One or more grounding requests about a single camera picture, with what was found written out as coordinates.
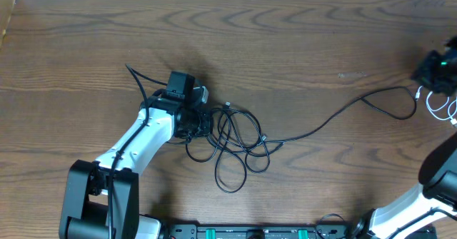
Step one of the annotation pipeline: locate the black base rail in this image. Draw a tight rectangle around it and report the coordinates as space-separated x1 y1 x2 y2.
139 213 438 239

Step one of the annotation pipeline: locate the black left camera cable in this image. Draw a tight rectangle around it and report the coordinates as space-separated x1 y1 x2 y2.
106 63 210 239

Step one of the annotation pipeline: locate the black USB cable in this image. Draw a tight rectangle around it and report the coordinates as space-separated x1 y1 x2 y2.
184 101 268 194
246 85 418 174

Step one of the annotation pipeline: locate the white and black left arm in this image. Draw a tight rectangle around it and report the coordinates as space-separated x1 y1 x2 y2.
59 95 210 238

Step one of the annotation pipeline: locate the brown cardboard panel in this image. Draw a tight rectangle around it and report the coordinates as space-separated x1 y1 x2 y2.
0 0 16 45

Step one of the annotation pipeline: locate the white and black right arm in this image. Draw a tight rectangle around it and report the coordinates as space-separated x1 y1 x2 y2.
350 36 456 238

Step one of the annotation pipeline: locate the white USB cable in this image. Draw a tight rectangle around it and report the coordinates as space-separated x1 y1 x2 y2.
414 85 457 128

